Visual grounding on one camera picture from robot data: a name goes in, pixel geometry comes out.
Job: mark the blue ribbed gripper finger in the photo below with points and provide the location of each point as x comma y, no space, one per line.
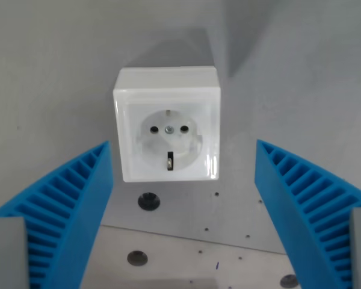
276,192
78,207

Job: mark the white wall socket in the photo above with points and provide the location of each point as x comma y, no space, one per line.
168,129

